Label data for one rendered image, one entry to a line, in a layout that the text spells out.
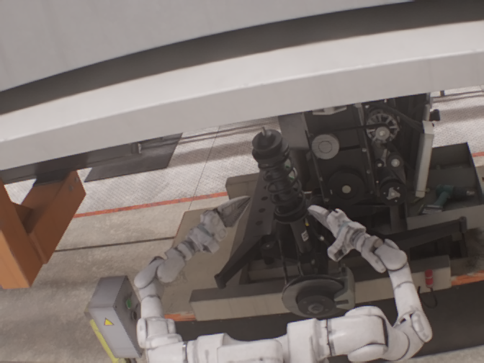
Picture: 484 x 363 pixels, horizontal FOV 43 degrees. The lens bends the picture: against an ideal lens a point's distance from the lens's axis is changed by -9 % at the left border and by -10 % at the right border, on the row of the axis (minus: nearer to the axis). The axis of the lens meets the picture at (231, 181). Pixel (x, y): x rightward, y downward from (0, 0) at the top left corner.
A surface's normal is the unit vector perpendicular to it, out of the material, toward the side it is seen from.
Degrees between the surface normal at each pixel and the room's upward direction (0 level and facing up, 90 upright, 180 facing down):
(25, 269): 90
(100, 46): 90
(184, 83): 27
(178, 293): 0
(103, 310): 90
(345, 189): 90
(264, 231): 0
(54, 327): 0
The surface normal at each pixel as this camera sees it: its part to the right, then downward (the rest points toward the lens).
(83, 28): -0.15, 0.52
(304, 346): -0.27, -0.59
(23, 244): 0.95, -0.14
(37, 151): -0.02, 0.84
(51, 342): -0.27, -0.84
